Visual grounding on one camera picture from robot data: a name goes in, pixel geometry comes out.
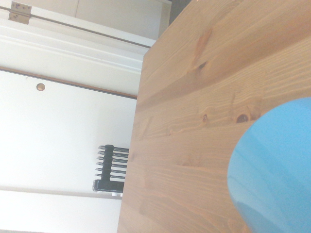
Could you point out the blue enamel mug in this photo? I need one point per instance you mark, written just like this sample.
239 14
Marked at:
274 165

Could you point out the black finned rack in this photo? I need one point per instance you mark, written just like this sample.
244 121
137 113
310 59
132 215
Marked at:
107 165

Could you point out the sliding closet door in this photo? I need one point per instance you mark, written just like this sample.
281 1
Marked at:
60 133

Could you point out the white hinged door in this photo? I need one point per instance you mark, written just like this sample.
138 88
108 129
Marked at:
116 17

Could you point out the round brass door pull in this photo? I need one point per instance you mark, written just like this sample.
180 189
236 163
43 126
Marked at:
40 87

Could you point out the brass door hinge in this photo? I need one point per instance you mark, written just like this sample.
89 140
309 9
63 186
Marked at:
20 12

